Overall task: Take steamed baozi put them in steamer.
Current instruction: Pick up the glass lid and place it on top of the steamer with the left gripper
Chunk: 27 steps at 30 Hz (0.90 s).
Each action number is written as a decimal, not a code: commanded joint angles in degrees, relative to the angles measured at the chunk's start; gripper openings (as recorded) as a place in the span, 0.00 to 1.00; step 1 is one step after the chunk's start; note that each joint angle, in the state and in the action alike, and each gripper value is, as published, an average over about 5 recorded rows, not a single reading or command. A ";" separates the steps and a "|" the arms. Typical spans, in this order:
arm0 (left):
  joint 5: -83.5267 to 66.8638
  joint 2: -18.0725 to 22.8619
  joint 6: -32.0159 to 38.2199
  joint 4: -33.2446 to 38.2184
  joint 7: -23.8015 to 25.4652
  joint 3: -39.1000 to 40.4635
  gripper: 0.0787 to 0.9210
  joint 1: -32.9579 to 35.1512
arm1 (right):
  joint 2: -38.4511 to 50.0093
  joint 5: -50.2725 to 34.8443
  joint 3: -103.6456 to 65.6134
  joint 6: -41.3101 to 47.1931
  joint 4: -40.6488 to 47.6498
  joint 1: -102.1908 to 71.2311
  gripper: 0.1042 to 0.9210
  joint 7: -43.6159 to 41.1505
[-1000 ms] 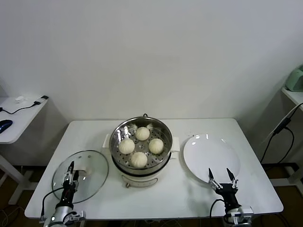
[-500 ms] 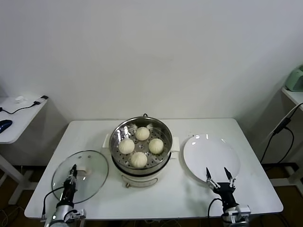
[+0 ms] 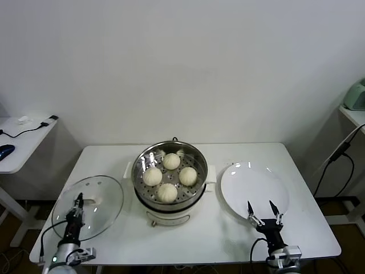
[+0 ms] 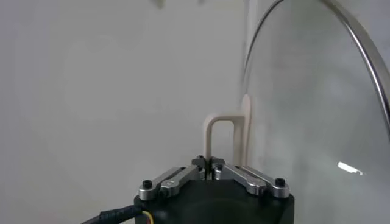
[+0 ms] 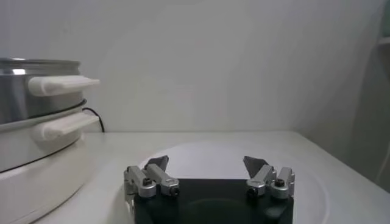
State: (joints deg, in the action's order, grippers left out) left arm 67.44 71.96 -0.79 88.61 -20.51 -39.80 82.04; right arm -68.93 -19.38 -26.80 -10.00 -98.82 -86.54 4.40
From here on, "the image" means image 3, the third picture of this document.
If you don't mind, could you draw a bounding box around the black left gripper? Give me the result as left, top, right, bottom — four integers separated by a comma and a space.
63, 192, 87, 241

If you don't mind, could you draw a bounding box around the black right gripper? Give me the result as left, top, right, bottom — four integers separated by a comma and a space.
246, 200, 286, 248

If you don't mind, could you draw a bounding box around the round glass pot lid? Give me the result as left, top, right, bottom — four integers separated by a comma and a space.
51, 174, 125, 241

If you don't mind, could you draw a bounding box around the white steamed baozi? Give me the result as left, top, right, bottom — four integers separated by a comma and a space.
162, 152, 181, 171
178, 166, 198, 187
142, 167, 164, 187
157, 183, 179, 204

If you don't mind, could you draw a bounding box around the perforated steel steamer basket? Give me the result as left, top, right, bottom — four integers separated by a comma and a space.
131, 140, 209, 206

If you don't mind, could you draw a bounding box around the white round plate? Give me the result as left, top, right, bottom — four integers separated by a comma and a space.
219, 162, 291, 223

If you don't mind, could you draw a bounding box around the white side desk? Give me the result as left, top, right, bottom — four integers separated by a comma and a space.
0, 115, 60, 247

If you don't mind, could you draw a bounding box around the small black plug device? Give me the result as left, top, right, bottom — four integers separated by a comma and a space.
42, 114, 60, 127

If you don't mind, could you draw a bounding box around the blue computer mouse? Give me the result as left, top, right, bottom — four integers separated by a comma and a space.
0, 143, 18, 161

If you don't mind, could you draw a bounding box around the white side table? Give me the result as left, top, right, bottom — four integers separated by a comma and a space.
321, 104, 365, 227

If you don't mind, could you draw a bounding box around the pale green appliance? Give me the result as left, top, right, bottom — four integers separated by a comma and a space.
343, 76, 365, 112

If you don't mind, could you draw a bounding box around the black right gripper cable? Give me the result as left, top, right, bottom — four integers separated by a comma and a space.
249, 237, 270, 264

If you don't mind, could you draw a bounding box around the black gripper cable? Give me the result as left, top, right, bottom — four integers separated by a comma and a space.
249, 237, 270, 264
39, 220, 70, 261

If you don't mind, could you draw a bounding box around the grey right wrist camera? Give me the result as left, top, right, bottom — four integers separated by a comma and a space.
266, 245, 303, 269

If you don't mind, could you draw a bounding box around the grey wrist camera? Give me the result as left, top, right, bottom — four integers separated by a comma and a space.
266, 245, 303, 269
66, 246, 97, 265

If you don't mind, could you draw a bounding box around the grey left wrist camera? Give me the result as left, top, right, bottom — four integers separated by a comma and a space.
66, 246, 97, 265

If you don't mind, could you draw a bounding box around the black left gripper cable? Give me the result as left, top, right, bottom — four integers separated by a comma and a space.
39, 220, 70, 261

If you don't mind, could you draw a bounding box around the thin black desk cable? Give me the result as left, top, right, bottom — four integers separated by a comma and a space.
0, 122, 48, 138

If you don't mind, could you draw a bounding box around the black power cable with adapter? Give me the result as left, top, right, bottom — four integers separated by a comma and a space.
312, 123, 365, 198

